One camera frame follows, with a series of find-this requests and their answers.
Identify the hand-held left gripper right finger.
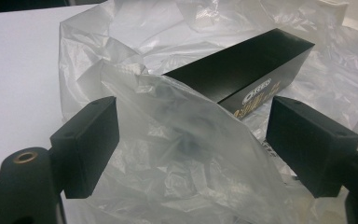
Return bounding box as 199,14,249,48
265,95,358,199

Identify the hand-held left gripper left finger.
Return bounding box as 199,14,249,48
49,95,120,200

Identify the translucent white plastic bag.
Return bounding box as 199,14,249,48
58,0,358,224

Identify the long black cardboard box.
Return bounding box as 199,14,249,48
162,27,316,120

